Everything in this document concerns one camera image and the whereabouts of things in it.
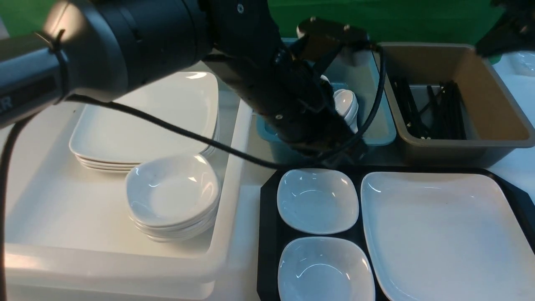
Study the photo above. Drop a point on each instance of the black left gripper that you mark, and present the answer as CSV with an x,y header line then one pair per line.
x,y
282,83

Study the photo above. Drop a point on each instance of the white square bowl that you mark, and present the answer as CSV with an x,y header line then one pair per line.
x,y
317,201
325,269

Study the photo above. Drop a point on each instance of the large white rice plate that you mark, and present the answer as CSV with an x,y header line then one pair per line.
x,y
445,237

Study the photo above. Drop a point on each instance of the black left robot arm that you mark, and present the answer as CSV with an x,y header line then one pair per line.
x,y
100,50

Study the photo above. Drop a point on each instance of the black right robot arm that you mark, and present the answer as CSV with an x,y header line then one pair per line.
x,y
514,31

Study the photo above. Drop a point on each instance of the white spoons in teal bin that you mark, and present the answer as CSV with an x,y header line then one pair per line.
x,y
347,106

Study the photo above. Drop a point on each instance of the stack of white square plates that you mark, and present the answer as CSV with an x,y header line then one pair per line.
x,y
189,100

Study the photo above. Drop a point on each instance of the black serving tray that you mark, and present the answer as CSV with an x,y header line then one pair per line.
x,y
275,234

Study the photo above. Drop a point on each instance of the black chopsticks in brown bin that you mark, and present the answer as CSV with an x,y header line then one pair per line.
x,y
431,112

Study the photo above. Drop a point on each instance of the stack of white bowls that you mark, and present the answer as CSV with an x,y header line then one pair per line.
x,y
174,198

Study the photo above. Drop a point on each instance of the brown plastic chopstick bin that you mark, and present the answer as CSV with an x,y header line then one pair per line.
x,y
495,124

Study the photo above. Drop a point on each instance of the large white plastic bin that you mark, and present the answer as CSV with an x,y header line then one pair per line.
x,y
68,227

